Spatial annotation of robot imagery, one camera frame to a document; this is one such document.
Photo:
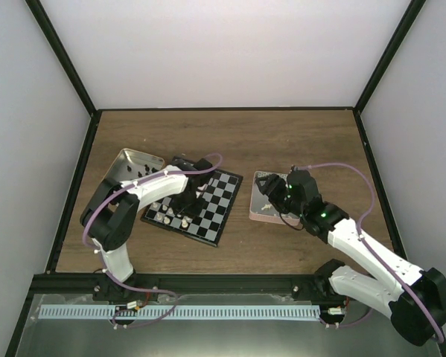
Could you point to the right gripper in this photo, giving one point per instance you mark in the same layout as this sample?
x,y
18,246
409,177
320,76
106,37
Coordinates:
x,y
272,190

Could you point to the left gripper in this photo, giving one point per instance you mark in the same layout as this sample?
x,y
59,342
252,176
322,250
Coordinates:
x,y
191,213

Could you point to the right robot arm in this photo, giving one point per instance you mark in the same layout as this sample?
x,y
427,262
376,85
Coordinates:
x,y
413,299

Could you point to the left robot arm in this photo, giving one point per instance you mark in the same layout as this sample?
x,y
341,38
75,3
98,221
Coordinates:
x,y
109,217

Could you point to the black chess pieces pile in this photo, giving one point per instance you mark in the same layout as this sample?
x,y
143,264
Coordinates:
x,y
139,170

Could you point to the pink tin tray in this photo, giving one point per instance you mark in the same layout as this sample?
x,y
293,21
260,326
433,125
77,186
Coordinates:
x,y
258,200

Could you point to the black and silver chessboard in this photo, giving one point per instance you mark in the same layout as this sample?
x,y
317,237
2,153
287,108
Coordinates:
x,y
208,226

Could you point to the yellow tin tray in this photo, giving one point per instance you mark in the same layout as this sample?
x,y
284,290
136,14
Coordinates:
x,y
126,156

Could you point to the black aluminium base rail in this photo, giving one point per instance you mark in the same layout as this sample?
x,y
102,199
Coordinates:
x,y
302,287

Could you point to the blue slotted cable duct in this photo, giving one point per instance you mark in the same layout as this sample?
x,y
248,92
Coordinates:
x,y
101,312

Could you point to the right black frame post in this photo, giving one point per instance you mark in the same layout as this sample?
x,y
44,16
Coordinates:
x,y
396,40

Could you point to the black frame post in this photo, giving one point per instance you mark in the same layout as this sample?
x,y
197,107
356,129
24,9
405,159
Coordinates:
x,y
396,40
44,22

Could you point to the left black frame post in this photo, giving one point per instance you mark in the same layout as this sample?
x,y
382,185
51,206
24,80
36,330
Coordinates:
x,y
44,22

